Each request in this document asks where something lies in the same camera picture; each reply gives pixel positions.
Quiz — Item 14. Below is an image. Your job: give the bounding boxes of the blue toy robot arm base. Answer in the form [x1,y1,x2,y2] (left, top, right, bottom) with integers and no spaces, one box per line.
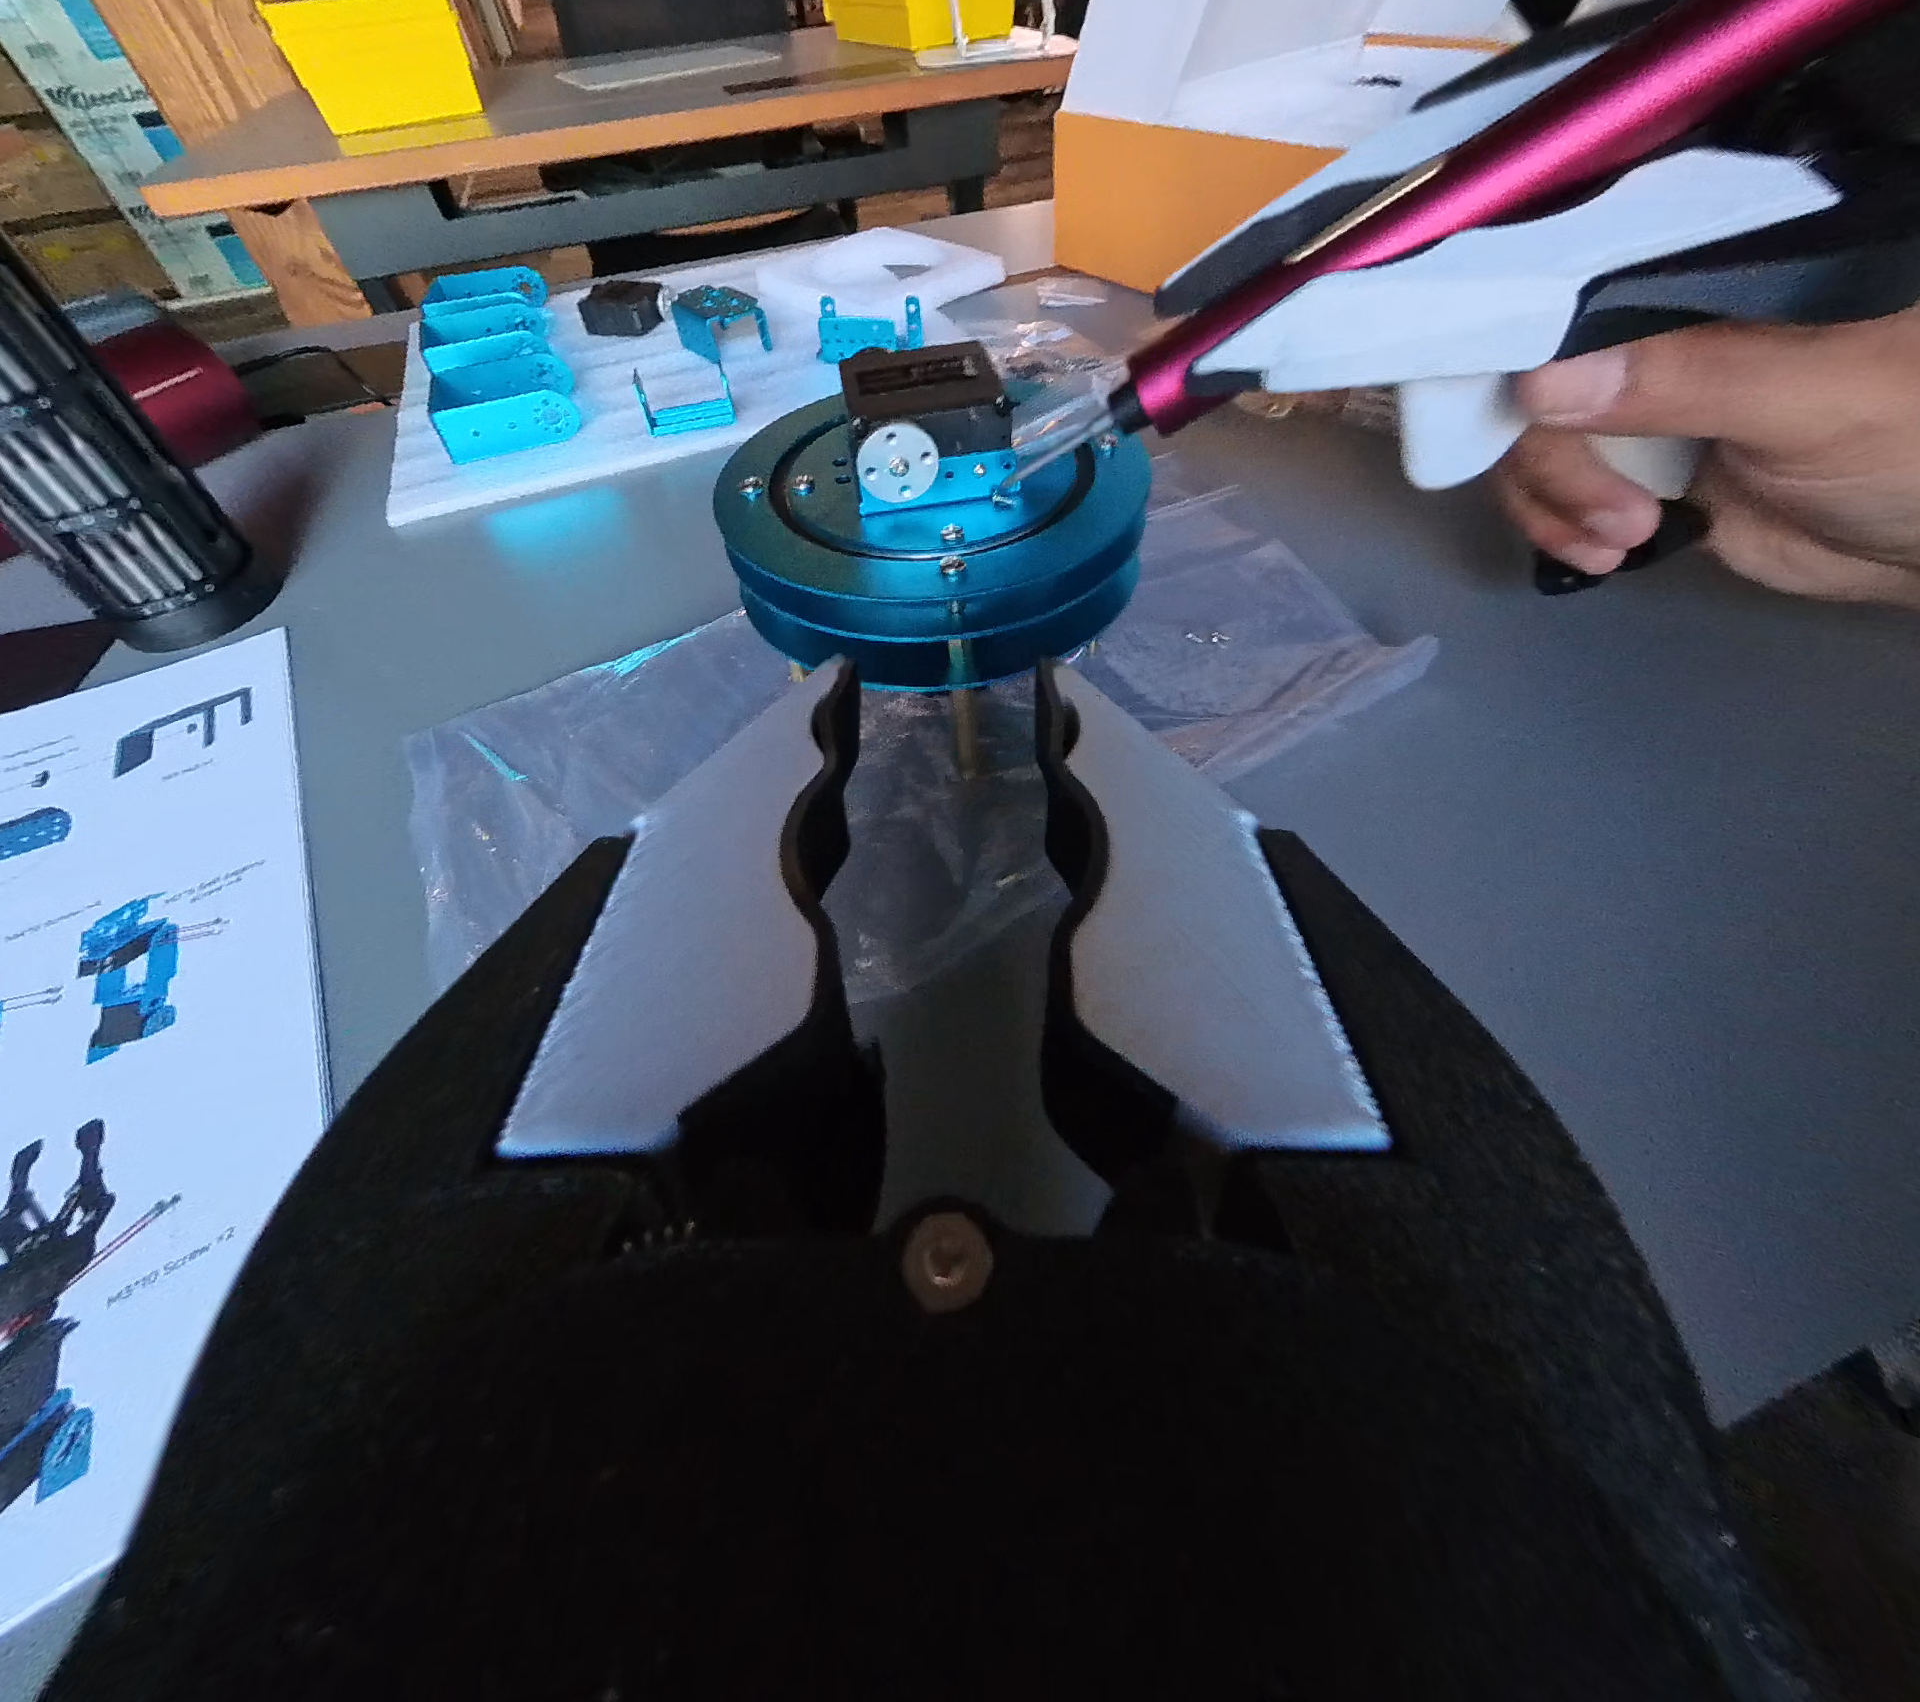
[711,341,1158,775]

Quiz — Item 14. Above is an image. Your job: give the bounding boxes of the large clear plastic bag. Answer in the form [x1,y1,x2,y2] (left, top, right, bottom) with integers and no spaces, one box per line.
[401,623,1081,1001]

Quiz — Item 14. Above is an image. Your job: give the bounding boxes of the dark red case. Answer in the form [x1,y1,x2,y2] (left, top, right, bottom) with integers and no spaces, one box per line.
[65,298,259,475]

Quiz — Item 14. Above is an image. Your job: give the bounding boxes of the small clear screw bags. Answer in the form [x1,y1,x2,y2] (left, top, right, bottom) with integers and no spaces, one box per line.
[943,275,1142,384]

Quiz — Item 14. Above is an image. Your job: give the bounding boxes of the person's right hand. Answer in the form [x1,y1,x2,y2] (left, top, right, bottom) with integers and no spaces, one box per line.
[1492,305,1920,611]

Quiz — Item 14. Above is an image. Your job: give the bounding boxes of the white keyboard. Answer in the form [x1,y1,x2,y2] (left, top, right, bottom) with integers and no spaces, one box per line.
[554,44,785,94]

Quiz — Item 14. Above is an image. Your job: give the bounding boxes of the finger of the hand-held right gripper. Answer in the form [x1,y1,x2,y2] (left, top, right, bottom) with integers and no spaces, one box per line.
[1195,147,1848,394]
[1152,0,1699,323]

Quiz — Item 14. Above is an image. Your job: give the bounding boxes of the red electric screwdriver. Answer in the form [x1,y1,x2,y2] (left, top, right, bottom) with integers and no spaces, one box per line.
[991,0,1920,508]

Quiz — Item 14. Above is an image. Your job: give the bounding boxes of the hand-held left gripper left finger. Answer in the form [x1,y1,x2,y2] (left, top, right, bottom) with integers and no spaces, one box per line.
[494,657,887,1233]

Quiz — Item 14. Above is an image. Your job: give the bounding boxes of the white foam tray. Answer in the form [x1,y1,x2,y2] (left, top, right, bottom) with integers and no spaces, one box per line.
[383,264,841,531]

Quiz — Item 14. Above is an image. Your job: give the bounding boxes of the small blue bracket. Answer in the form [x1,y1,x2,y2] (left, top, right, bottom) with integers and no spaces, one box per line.
[813,293,923,366]

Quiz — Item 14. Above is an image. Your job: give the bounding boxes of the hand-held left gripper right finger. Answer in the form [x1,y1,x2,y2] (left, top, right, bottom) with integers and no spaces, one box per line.
[1031,659,1397,1236]

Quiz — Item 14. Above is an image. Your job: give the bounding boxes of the black screwdriver bit holder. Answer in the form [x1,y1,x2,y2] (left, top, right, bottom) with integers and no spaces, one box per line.
[0,232,283,654]

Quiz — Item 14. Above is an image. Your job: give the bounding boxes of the large yellow bin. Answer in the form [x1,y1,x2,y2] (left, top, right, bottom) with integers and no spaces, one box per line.
[253,0,485,137]

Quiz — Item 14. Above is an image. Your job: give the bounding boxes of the blue U-shaped bracket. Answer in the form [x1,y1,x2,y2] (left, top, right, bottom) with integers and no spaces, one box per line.
[669,285,775,359]

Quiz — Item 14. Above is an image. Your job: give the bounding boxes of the wooden table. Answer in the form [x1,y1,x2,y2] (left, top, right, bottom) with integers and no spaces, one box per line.
[142,28,1081,280]

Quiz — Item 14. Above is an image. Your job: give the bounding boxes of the white and orange cardboard box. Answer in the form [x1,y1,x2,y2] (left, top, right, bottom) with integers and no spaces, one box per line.
[1050,0,1659,295]

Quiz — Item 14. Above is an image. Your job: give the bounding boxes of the printed instruction sheet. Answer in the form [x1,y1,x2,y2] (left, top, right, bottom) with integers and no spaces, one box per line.
[0,627,336,1645]

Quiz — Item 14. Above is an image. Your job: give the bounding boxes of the printed window sign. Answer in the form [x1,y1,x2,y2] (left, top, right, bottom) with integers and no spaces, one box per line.
[0,0,257,295]

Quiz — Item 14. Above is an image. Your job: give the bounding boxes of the grey desk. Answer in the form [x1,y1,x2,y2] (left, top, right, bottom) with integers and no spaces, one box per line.
[0,202,1920,1434]

